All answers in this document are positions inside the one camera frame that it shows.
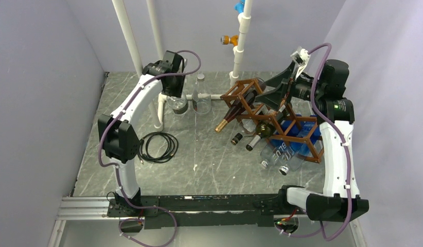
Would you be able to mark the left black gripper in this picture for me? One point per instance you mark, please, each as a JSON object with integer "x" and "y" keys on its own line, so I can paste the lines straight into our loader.
{"x": 178, "y": 92}

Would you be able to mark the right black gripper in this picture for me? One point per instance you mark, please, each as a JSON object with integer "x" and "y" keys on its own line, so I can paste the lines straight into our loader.
{"x": 273, "y": 99}

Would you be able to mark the white PVC pipe frame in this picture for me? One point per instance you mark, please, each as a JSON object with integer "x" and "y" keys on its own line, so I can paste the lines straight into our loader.
{"x": 244, "y": 20}

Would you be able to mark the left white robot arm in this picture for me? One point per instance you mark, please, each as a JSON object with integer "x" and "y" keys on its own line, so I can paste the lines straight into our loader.
{"x": 118, "y": 141}

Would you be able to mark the brown wooden wine rack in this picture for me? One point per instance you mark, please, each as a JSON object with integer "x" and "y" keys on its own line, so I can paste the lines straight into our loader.
{"x": 283, "y": 129}

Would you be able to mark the dark green wine bottle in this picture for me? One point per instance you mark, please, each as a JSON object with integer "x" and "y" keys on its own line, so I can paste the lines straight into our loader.
{"x": 266, "y": 129}

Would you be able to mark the small clear bottle black cap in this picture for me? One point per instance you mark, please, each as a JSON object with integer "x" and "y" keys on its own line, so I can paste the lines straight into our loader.
{"x": 247, "y": 129}

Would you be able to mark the clear square bottle black cap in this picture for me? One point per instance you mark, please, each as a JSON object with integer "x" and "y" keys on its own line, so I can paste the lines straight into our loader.
{"x": 294, "y": 157}

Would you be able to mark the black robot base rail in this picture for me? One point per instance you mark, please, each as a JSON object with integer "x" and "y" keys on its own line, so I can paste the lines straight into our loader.
{"x": 203, "y": 210}

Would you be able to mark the orange pipe valve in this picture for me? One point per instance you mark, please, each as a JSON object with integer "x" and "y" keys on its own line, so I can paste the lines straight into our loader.
{"x": 226, "y": 40}

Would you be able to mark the clear glass bottle white cap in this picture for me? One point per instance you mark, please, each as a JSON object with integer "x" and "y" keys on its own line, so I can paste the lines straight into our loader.
{"x": 179, "y": 105}

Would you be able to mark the clear glass bottle silver cap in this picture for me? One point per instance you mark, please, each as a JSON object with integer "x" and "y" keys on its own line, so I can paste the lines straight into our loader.
{"x": 201, "y": 96}

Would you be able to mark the blue label clear bottle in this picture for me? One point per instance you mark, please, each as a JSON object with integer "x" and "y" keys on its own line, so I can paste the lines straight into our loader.
{"x": 273, "y": 154}

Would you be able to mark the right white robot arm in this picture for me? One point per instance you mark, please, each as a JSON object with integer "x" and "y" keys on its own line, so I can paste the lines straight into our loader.
{"x": 335, "y": 116}

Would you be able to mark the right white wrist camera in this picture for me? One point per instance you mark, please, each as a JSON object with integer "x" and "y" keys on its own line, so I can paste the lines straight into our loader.
{"x": 301, "y": 58}

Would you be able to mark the blue pipe valve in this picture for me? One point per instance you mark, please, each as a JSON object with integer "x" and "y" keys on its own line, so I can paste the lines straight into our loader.
{"x": 239, "y": 7}

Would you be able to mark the dark red wine bottle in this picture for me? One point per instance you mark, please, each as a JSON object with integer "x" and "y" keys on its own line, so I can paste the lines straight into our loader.
{"x": 240, "y": 96}

